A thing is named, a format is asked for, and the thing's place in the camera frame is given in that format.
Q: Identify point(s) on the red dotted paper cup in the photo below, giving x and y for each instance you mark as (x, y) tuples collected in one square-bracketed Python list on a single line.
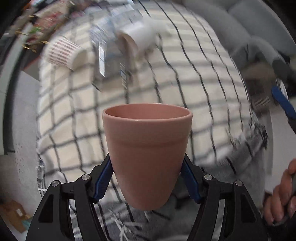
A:
[(63, 52)]

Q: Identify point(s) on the person's right hand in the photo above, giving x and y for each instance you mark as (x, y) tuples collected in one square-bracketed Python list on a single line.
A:
[(282, 201)]

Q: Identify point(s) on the clear square glass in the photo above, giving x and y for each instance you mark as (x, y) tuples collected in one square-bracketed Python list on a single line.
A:
[(112, 62)]

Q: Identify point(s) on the cardboard box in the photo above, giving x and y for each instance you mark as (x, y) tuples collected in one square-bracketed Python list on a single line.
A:
[(16, 215)]

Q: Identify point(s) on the electric space heater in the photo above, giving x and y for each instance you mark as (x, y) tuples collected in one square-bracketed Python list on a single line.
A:
[(261, 97)]

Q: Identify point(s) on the gold tiered snack tray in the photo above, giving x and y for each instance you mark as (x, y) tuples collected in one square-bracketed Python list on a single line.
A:
[(46, 22)]

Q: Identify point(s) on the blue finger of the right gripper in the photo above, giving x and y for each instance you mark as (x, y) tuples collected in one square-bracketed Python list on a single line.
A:
[(286, 106)]

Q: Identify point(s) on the checked white tablecloth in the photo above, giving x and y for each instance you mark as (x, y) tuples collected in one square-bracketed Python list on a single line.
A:
[(190, 68)]

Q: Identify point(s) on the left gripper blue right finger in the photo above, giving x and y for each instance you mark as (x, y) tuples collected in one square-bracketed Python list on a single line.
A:
[(241, 219)]

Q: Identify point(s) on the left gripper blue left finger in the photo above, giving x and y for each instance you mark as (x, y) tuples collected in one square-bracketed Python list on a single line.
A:
[(52, 220)]

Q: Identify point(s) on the grey sectional sofa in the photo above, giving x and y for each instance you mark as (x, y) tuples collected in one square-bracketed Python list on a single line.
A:
[(249, 31)]

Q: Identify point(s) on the clear plastic cup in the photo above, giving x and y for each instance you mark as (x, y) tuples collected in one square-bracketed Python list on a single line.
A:
[(109, 25)]

